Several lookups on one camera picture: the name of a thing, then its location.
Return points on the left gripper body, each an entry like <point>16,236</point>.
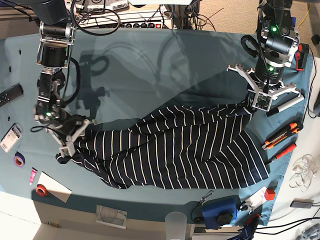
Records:
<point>263,94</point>

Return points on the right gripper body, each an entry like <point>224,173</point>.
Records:
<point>67,134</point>

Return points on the navy white striped t-shirt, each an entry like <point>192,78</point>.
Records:
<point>176,147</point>

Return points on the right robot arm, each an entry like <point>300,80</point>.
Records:
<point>57,28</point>

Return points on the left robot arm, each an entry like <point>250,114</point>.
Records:
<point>275,47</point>

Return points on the black white marker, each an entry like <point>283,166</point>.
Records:
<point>285,106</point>

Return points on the orange black utility knife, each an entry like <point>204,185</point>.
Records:
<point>282,134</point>

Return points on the pink glue tube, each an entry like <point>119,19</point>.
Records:
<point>32,175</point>

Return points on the purple tape roll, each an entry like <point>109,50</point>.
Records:
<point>19,159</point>

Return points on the white paper sheet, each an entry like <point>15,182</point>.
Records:
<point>54,187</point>

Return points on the orange black screwdriver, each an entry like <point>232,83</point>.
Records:
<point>287,149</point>

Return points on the orange black clamp tool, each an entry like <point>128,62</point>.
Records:
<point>301,56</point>

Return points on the orange tape roll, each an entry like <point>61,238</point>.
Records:
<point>41,190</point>

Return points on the black remote control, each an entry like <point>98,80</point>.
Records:
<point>11,94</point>

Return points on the teal table cloth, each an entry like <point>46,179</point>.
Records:
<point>124,77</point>

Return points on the bundle of white zip ties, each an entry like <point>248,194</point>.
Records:
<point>304,170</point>

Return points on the printed diagram paper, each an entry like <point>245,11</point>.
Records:
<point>111,217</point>

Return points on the small red cube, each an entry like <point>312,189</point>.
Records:
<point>269,194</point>

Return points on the grey flat adapter box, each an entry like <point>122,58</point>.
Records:
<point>302,203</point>

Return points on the blue clamp with knob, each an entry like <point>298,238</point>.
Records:
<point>219,213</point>

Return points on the white power strip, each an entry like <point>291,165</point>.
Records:
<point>135,19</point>

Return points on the blue red bar clamp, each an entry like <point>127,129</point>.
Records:
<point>247,232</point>

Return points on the translucent plastic cup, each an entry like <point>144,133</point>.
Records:
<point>175,226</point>

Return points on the silver carabiner with cord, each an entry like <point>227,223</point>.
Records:
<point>200,219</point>

